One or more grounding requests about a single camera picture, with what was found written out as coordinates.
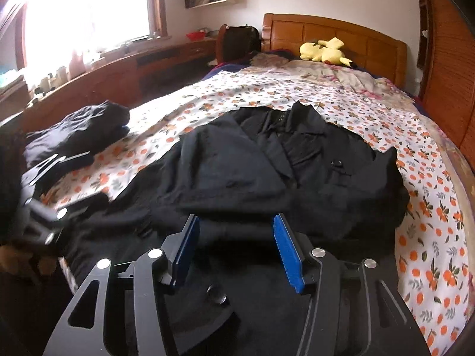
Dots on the wood-framed window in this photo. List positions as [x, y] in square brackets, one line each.
[92, 7]

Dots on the floral quilt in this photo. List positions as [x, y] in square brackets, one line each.
[334, 78]

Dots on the folded black clothes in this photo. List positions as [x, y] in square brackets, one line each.
[85, 126]

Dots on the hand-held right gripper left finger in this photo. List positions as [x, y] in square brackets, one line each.
[187, 252]

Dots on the person's left hand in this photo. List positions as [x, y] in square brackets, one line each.
[15, 259]

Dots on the orange fruit print bedsheet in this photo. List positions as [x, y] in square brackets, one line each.
[426, 211]

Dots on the yellow plush toy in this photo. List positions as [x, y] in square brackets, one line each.
[315, 52]

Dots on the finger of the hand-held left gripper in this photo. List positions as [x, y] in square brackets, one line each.
[81, 204]
[55, 165]

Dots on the wooden louvred wardrobe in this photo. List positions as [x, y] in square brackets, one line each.
[452, 74]

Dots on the red bowl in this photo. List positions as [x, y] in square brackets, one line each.
[196, 36]

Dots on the black double-breasted coat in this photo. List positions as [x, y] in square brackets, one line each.
[241, 163]

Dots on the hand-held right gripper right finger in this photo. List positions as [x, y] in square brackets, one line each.
[287, 256]

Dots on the long wooden desk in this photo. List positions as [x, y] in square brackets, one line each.
[111, 78]

